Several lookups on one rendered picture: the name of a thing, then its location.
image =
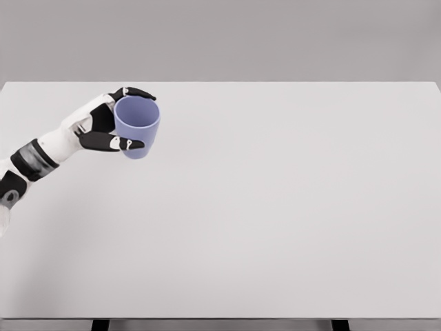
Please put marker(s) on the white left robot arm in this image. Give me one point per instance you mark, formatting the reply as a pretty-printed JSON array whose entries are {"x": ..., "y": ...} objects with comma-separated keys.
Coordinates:
[{"x": 44, "y": 145}]

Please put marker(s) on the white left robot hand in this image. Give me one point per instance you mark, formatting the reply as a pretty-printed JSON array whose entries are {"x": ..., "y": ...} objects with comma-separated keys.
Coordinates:
[{"x": 100, "y": 119}]

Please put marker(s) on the blue plastic cup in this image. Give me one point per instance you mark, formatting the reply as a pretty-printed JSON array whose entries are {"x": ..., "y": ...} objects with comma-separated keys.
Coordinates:
[{"x": 138, "y": 124}]

